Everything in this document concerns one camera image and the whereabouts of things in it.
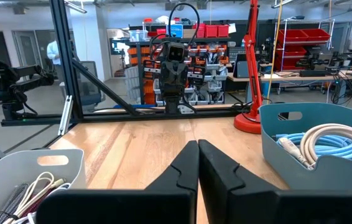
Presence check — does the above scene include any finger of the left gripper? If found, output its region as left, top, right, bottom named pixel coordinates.
left=174, top=62, right=187, bottom=93
left=162, top=62, right=175, bottom=93

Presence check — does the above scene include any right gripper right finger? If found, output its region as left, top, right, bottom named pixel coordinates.
left=198, top=139, right=352, bottom=224

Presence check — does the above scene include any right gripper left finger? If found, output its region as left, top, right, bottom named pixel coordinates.
left=35, top=140, right=199, bottom=224

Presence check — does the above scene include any small white USB cable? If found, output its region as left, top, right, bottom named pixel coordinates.
left=11, top=182, right=72, bottom=224

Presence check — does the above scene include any maroon braided USB cable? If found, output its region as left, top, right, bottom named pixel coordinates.
left=23, top=189, right=55, bottom=218

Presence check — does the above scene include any teal plastic bin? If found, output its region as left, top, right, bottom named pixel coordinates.
left=259, top=102, right=352, bottom=192

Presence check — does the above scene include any beige ethernet cable coil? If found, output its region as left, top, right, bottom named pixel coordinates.
left=299, top=123, right=352, bottom=167

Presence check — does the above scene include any light grey plastic bin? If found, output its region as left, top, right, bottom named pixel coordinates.
left=0, top=148, right=87, bottom=224

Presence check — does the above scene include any blue cardboard box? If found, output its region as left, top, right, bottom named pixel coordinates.
left=167, top=24, right=183, bottom=39

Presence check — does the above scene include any small red storage bin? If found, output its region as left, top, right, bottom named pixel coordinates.
left=217, top=24, right=230, bottom=38
left=205, top=24, right=219, bottom=39

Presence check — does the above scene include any red desk lamp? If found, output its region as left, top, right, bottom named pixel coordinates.
left=233, top=0, right=270, bottom=135

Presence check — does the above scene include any grey office chair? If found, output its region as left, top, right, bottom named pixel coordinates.
left=78, top=60, right=106, bottom=108

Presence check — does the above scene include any wooden workbench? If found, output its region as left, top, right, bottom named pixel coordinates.
left=227, top=70, right=352, bottom=94

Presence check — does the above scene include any large red storage bin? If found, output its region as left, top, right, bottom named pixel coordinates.
left=277, top=29, right=309, bottom=43
left=302, top=28, right=331, bottom=42

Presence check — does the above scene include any person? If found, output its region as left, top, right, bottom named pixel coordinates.
left=45, top=35, right=63, bottom=85

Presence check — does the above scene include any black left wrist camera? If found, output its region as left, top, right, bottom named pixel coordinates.
left=167, top=42, right=186, bottom=62

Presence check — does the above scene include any yellow hanging cable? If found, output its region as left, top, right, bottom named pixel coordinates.
left=266, top=0, right=284, bottom=105

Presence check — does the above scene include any wire rack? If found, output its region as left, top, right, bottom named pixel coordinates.
left=274, top=18, right=335, bottom=72

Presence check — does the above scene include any black aluminium frame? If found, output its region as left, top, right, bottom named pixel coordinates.
left=0, top=0, right=251, bottom=138

